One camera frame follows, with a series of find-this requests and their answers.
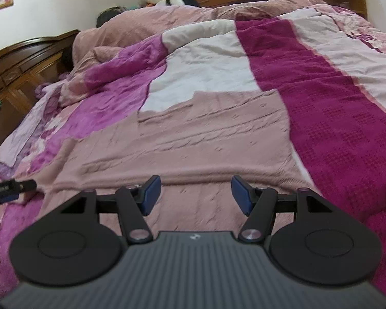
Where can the dark cloth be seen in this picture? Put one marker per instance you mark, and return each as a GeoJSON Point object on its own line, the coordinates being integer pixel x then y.
{"type": "Point", "coordinates": [109, 15]}

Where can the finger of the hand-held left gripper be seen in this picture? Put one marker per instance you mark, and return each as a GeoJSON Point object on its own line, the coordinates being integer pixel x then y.
{"type": "Point", "coordinates": [27, 186]}

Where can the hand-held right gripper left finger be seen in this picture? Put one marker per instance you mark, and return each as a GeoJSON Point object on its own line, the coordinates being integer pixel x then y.
{"type": "Point", "coordinates": [152, 195]}

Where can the magenta floral patchwork quilt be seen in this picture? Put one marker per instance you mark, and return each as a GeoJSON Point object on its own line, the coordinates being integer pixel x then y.
{"type": "Point", "coordinates": [325, 109]}

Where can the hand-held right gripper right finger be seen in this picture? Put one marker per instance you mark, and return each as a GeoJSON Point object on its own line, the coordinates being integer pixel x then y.
{"type": "Point", "coordinates": [240, 196]}

